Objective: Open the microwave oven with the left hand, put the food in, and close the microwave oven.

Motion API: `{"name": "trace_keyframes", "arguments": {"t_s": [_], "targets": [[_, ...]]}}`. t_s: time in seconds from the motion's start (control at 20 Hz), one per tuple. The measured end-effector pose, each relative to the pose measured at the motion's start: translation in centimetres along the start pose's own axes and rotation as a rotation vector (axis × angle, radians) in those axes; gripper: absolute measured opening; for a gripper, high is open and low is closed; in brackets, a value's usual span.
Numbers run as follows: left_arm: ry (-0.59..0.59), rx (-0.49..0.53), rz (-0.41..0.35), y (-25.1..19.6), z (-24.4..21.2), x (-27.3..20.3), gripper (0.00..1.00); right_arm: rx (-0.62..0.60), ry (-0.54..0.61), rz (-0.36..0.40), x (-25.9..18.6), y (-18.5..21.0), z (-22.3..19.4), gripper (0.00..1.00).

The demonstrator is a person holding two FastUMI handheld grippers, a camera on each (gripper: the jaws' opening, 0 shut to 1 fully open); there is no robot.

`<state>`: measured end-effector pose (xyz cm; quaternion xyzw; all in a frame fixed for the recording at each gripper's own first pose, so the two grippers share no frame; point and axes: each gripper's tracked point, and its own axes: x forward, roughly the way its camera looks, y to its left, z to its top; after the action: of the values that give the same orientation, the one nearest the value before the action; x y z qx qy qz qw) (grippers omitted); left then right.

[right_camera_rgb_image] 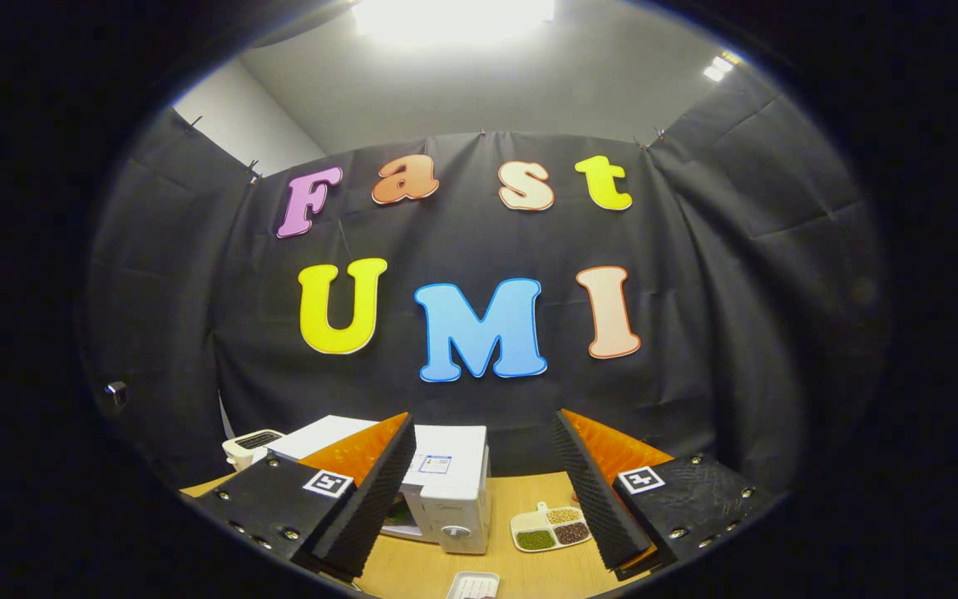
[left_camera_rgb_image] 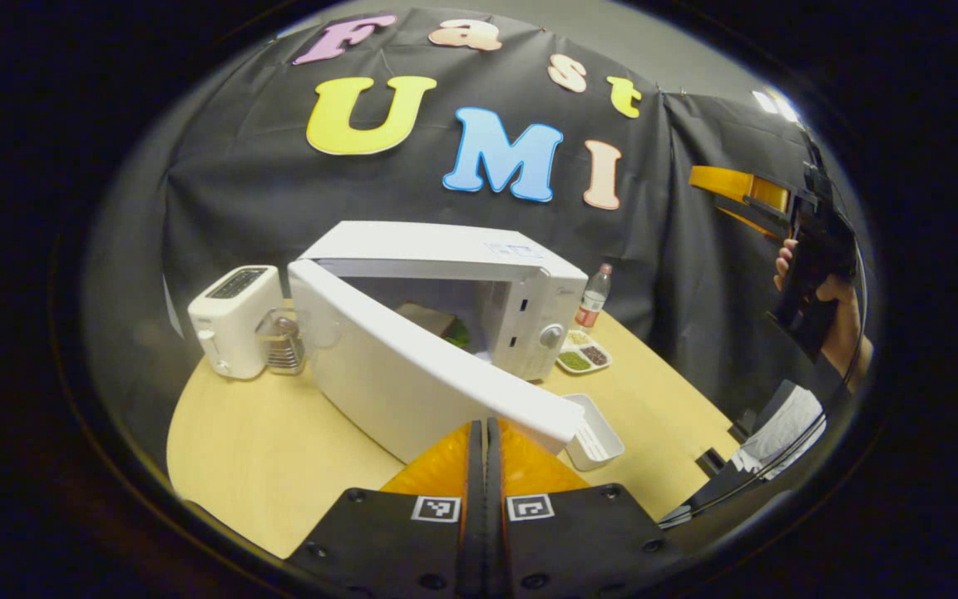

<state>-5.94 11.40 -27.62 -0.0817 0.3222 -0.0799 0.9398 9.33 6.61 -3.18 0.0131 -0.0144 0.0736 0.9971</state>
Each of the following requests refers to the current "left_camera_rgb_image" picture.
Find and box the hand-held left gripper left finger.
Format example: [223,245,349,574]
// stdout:
[288,420,484,599]

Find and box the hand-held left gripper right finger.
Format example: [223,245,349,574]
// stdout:
[486,418,688,599]

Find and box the white microwave oven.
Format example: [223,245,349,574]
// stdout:
[288,220,590,465]

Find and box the toast sandwich with lettuce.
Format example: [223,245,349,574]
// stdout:
[396,302,472,350]

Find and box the black tripod stand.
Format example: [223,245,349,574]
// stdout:
[802,129,842,200]

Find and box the white rectangular tray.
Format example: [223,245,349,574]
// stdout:
[562,393,625,473]

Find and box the white crumpled cloth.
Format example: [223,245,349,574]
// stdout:
[733,385,827,481]

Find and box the white divided dish of beans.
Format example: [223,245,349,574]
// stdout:
[556,329,613,375]

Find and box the plastic bottle with red label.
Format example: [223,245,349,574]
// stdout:
[575,264,613,329]

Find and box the dark chair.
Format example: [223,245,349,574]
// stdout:
[658,379,829,529]

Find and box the white toaster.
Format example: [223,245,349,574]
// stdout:
[188,265,283,381]

